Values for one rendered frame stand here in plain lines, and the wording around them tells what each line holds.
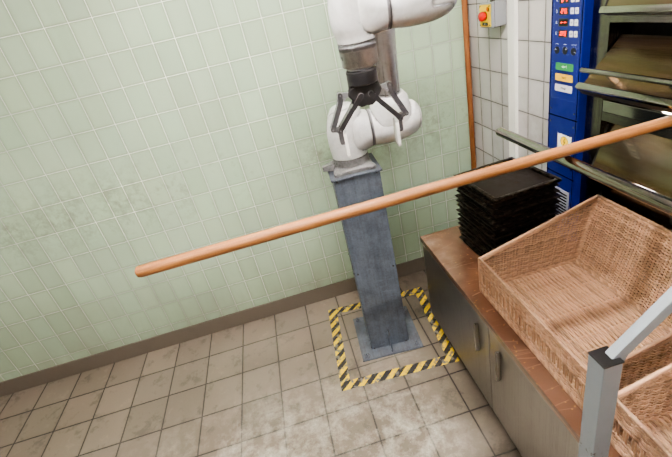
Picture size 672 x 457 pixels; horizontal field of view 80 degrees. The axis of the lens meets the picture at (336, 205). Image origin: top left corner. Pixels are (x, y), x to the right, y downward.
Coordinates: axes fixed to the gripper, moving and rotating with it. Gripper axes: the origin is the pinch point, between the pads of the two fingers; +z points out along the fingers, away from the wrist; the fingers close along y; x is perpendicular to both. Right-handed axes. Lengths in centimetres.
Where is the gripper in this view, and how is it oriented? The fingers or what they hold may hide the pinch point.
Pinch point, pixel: (373, 146)
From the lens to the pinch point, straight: 107.4
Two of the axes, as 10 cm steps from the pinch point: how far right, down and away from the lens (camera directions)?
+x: 1.3, 4.4, -8.9
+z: 1.9, 8.7, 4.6
